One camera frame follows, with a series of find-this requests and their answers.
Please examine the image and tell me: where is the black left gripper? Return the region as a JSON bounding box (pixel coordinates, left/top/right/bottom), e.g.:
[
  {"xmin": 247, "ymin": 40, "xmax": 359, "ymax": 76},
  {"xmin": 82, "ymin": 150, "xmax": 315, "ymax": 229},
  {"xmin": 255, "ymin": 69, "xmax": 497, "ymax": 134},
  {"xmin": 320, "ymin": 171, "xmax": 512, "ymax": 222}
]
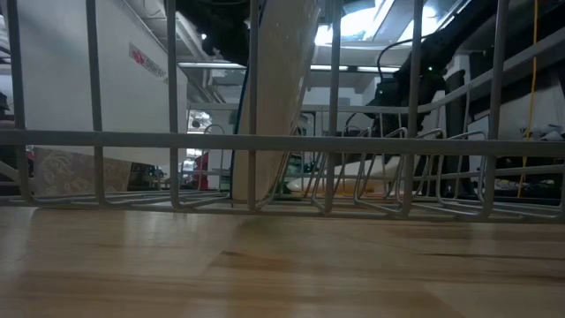
[{"xmin": 201, "ymin": 15, "xmax": 252, "ymax": 66}]

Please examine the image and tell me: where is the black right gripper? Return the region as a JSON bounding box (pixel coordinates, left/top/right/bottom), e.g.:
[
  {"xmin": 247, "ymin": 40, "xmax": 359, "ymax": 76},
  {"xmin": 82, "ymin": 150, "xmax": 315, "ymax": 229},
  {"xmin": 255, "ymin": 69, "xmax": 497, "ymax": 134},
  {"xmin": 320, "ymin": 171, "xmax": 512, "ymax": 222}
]
[{"xmin": 366, "ymin": 70, "xmax": 445, "ymax": 136}]

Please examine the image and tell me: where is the blue rimmed patterned plate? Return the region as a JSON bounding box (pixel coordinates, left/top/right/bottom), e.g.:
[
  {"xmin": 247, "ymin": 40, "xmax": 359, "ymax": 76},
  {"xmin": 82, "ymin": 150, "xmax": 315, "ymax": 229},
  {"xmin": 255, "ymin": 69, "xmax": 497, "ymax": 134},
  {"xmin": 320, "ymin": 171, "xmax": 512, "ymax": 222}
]
[{"xmin": 229, "ymin": 0, "xmax": 322, "ymax": 205}]

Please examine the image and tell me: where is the long fluorescent ceiling light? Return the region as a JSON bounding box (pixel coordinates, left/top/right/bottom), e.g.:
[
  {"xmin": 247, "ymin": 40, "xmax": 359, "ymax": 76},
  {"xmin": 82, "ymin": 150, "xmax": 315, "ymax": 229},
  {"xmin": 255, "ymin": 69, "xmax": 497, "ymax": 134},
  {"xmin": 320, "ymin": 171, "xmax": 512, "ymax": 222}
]
[{"xmin": 177, "ymin": 61, "xmax": 401, "ymax": 74}]

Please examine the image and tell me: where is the white cabinet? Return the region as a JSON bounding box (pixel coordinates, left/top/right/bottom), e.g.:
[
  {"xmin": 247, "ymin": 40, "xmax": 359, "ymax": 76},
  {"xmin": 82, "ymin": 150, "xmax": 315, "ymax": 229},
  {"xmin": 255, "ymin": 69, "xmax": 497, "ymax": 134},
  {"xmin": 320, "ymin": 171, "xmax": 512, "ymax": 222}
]
[{"xmin": 207, "ymin": 110, "xmax": 235, "ymax": 192}]

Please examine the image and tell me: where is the red object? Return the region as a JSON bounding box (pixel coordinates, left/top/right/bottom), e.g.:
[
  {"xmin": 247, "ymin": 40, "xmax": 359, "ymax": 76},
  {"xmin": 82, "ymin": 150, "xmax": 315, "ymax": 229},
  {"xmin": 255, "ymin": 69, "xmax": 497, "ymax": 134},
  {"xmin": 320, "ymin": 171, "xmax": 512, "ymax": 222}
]
[{"xmin": 193, "ymin": 152, "xmax": 209, "ymax": 191}]

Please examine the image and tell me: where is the crumpled white cloth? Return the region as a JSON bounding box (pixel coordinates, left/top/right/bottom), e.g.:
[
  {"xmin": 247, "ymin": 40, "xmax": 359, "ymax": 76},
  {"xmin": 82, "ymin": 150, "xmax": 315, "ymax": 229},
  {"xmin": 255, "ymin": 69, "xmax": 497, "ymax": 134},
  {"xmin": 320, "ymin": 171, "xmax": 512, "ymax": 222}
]
[{"xmin": 527, "ymin": 125, "xmax": 565, "ymax": 142}]

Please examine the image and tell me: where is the white box with red logo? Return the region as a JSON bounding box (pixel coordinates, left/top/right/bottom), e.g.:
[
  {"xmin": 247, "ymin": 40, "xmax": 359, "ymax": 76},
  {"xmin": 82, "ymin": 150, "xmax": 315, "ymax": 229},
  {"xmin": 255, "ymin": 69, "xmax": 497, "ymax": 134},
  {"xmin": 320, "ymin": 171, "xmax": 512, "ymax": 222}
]
[{"xmin": 12, "ymin": 0, "xmax": 189, "ymax": 168}]

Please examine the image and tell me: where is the beige patterned cloth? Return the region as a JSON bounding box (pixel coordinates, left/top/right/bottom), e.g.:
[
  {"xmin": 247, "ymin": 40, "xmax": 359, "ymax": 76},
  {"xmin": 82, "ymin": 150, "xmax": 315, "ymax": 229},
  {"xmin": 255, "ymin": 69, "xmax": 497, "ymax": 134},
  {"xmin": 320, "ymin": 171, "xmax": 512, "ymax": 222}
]
[{"xmin": 33, "ymin": 148, "xmax": 133, "ymax": 195}]

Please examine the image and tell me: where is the grey wire dish rack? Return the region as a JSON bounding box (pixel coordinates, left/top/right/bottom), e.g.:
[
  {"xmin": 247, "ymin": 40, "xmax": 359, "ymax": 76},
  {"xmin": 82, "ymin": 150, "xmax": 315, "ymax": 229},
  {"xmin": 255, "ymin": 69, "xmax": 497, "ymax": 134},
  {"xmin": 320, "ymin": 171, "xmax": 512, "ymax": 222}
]
[{"xmin": 0, "ymin": 0, "xmax": 565, "ymax": 222}]

